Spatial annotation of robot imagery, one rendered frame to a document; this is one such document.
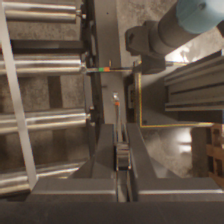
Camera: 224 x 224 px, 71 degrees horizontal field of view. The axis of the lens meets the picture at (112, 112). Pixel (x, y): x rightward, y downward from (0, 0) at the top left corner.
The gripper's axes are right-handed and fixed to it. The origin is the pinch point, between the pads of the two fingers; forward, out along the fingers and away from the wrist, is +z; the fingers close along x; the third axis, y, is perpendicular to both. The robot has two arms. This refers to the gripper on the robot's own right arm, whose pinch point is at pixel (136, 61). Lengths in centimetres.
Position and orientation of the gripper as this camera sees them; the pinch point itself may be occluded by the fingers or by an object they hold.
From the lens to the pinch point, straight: 57.4
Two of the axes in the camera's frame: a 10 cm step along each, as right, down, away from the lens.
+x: -0.9, -10.0, -0.1
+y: 9.7, -0.9, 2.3
